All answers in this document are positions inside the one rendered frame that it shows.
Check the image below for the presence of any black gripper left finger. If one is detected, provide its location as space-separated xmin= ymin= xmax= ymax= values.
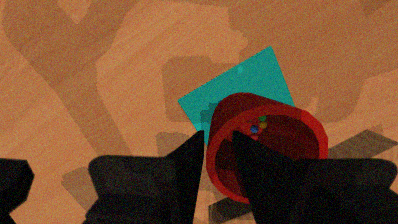
xmin=88 ymin=130 xmax=204 ymax=224

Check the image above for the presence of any dark red cup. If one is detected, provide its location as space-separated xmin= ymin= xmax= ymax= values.
xmin=206 ymin=92 xmax=328 ymax=204

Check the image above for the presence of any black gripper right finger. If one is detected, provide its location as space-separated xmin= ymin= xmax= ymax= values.
xmin=232 ymin=131 xmax=398 ymax=224

